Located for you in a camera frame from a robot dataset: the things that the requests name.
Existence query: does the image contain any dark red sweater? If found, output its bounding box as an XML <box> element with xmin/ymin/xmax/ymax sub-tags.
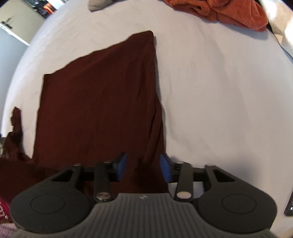
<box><xmin>1</xmin><ymin>31</ymin><xmax>168</xmax><ymax>202</ymax></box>

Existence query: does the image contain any grey bed sheet mattress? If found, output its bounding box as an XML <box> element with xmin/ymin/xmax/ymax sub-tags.
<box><xmin>0</xmin><ymin>0</ymin><xmax>293</xmax><ymax>234</ymax></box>

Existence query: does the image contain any smartphone on bed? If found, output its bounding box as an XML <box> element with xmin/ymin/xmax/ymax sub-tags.
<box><xmin>284</xmin><ymin>194</ymin><xmax>293</xmax><ymax>217</ymax></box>

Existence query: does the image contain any grey pillow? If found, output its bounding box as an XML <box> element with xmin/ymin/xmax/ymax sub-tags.
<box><xmin>87</xmin><ymin>0</ymin><xmax>113</xmax><ymax>12</ymax></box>

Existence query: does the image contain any orange fleece blanket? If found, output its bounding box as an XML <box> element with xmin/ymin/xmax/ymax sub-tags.
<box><xmin>165</xmin><ymin>0</ymin><xmax>268</xmax><ymax>32</ymax></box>

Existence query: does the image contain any white open door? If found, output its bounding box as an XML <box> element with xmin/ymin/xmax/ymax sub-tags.
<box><xmin>0</xmin><ymin>1</ymin><xmax>45</xmax><ymax>46</ymax></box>

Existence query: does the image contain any white crumpled garment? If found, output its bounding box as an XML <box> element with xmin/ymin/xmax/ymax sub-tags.
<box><xmin>259</xmin><ymin>0</ymin><xmax>292</xmax><ymax>57</ymax></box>

